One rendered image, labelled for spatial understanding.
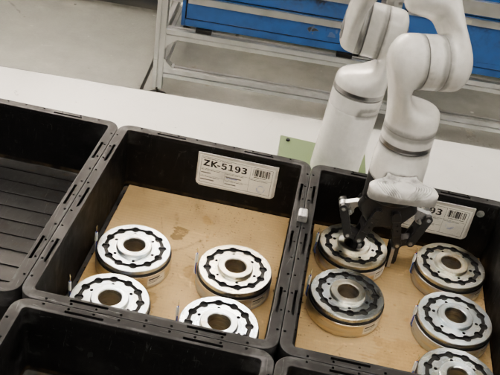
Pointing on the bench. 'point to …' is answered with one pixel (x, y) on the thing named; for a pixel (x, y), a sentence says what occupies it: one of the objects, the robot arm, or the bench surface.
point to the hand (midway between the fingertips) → (373, 252)
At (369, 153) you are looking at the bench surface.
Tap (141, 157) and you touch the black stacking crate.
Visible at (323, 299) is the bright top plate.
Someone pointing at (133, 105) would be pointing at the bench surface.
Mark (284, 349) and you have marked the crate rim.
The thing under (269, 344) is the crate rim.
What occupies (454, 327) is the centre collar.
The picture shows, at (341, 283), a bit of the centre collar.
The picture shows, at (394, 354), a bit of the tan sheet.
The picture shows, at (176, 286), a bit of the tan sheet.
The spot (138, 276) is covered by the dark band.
